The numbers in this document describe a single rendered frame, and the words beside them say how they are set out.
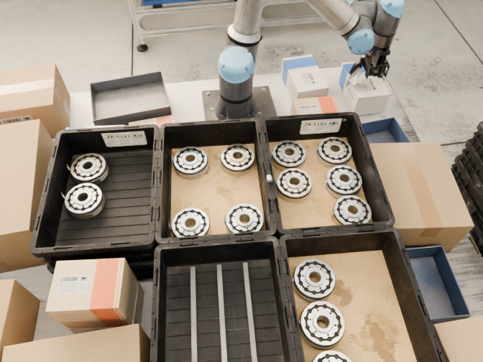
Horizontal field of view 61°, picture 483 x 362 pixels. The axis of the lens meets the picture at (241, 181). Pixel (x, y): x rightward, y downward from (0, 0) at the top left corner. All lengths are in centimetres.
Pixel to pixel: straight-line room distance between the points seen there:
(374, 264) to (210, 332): 45
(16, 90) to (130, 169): 54
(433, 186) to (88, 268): 95
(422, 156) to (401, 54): 192
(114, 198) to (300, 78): 82
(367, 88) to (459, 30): 209
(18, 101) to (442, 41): 282
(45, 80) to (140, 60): 148
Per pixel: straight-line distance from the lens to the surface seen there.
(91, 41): 331
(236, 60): 137
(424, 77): 307
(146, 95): 161
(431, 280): 131
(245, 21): 141
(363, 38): 128
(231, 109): 143
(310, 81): 159
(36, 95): 157
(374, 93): 158
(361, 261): 112
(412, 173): 129
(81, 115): 168
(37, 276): 134
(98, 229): 119
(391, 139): 158
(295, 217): 115
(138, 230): 116
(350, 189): 120
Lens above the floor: 182
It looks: 55 degrees down
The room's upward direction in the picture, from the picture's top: straight up
